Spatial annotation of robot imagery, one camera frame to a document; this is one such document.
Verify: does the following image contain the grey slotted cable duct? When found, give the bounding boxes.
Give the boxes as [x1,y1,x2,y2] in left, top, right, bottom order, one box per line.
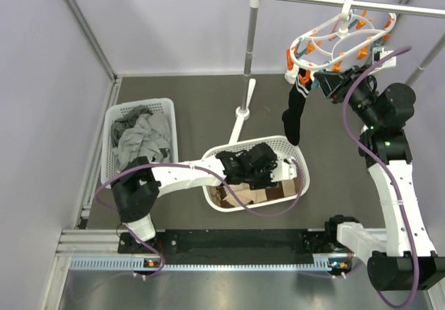
[70,256,350,272]

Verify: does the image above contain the white sock on hanger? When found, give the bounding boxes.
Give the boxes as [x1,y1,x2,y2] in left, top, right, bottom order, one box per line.
[284,65,299,85]

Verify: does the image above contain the white round clip hanger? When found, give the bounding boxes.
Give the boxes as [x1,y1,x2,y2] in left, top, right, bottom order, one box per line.
[286,9,394,73]

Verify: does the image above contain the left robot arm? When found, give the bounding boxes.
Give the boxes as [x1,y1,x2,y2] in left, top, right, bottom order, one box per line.
[111,143,278,252]

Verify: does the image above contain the black sock with white stripes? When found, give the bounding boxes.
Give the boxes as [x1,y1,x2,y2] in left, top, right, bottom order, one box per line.
[282,74,312,146]

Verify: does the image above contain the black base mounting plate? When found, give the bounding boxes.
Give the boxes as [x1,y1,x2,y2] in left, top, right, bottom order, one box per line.
[117,229,352,266]

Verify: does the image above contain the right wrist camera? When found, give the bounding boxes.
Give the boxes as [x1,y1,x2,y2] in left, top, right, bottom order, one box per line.
[371,46,397,70]

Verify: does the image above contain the teal clothes peg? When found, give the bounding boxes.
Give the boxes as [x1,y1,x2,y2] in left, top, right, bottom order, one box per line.
[311,81,319,90]

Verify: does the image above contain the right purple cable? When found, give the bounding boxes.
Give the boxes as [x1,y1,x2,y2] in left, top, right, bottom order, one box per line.
[342,45,420,307]

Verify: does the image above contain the white oval sock basket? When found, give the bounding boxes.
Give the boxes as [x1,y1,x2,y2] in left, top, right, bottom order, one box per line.
[202,136,310,213]

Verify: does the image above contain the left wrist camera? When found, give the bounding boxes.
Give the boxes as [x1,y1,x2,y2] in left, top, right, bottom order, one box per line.
[270,158,300,182]

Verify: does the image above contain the white drying rack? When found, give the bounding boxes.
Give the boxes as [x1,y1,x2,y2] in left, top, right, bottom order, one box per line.
[229,0,444,145]

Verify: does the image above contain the grey clothes pile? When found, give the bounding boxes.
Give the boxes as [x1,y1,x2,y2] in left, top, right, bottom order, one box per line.
[111,106,172,170]

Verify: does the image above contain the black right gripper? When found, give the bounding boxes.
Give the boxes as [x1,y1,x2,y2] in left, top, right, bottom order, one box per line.
[313,64,380,129]

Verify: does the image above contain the orange clothes peg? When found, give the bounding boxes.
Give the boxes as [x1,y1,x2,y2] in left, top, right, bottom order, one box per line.
[298,70,312,86]

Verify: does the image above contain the white rectangular laundry basket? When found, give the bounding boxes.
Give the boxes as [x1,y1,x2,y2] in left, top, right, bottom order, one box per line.
[101,98,179,183]

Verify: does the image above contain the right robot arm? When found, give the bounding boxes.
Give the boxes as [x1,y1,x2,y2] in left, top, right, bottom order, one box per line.
[314,67,444,291]

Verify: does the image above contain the brown beige striped socks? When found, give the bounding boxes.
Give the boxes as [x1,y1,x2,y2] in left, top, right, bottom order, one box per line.
[208,178,301,210]

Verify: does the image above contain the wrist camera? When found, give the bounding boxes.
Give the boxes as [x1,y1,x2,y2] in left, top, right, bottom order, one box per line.
[371,46,397,70]
[270,158,300,182]

